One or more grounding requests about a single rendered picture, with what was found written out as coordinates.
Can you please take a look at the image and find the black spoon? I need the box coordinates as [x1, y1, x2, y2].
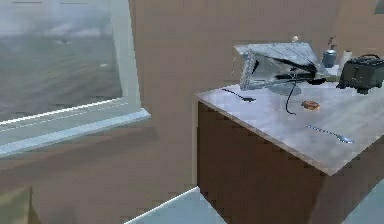
[221, 87, 257, 103]

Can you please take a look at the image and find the white framed window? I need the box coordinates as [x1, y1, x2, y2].
[0, 0, 152, 158]

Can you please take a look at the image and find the blue-grey vase with red flower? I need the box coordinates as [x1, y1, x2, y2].
[321, 35, 339, 69]

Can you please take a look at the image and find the white bottle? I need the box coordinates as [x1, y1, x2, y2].
[340, 49, 354, 69]

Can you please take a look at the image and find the thin black curved wire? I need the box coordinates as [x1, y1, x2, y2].
[285, 68, 300, 116]

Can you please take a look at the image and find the brown potato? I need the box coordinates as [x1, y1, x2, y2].
[301, 100, 321, 112]

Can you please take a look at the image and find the black toaster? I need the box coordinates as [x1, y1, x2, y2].
[335, 53, 384, 96]

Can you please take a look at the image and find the silver spoon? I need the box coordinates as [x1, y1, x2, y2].
[305, 124, 355, 145]

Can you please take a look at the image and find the black bent bar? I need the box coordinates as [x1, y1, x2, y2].
[266, 57, 328, 86]

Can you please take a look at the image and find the brown cabinet with grey worktop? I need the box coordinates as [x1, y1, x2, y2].
[194, 81, 384, 224]

